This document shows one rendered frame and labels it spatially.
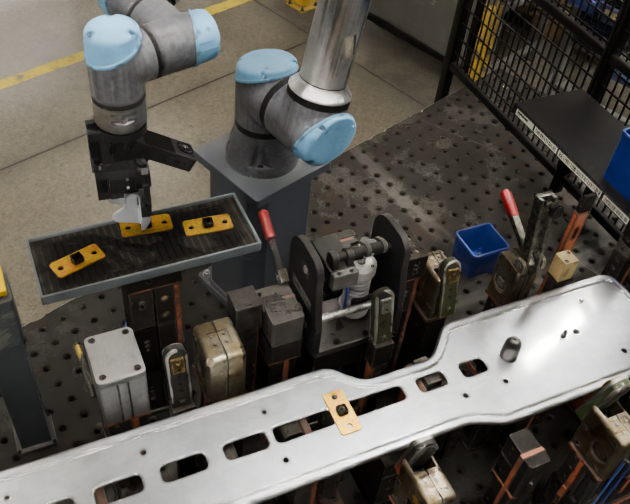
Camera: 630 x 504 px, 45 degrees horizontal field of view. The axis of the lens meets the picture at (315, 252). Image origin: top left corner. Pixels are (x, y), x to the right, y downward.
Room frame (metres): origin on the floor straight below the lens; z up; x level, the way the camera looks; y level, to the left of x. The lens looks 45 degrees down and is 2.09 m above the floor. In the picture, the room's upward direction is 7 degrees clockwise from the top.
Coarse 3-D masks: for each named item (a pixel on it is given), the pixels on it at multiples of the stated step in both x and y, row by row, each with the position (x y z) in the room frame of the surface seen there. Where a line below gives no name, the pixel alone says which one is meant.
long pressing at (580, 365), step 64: (512, 320) 0.96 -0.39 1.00; (576, 320) 0.98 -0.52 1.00; (320, 384) 0.76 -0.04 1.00; (384, 384) 0.77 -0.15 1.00; (448, 384) 0.79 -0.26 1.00; (512, 384) 0.81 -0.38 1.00; (576, 384) 0.82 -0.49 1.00; (128, 448) 0.59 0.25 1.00; (192, 448) 0.61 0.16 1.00; (320, 448) 0.63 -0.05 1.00; (384, 448) 0.65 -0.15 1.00
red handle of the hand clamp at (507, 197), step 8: (504, 192) 1.15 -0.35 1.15; (504, 200) 1.14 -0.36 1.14; (512, 200) 1.14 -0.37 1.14; (512, 208) 1.13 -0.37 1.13; (512, 216) 1.12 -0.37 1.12; (512, 224) 1.11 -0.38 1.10; (520, 224) 1.11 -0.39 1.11; (520, 232) 1.09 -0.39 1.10; (520, 240) 1.08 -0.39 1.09; (520, 248) 1.08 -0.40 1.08
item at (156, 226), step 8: (152, 216) 0.92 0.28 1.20; (160, 216) 0.92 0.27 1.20; (168, 216) 0.92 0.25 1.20; (120, 224) 0.89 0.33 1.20; (128, 224) 0.89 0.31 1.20; (136, 224) 0.89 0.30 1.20; (152, 224) 0.90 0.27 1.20; (160, 224) 0.90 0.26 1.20; (168, 224) 0.90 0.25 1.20; (128, 232) 0.87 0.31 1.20; (136, 232) 0.87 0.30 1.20; (144, 232) 0.88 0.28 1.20; (152, 232) 0.88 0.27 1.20
